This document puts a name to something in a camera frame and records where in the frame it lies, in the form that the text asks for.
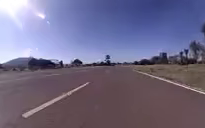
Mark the row of trees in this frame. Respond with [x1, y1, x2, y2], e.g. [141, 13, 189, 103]
[69, 54, 151, 67]

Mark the reddish asphalt road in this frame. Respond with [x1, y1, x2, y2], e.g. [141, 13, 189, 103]
[0, 65, 205, 128]

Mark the white dashed centre line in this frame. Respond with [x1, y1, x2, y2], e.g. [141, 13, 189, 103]
[21, 81, 91, 119]

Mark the white road edge line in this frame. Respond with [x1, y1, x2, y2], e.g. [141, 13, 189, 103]
[133, 68, 205, 99]

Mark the low building with sloped roof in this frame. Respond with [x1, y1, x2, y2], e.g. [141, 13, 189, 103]
[1, 56, 34, 69]

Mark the dry grass verge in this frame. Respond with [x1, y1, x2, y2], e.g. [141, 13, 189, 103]
[131, 63, 205, 94]

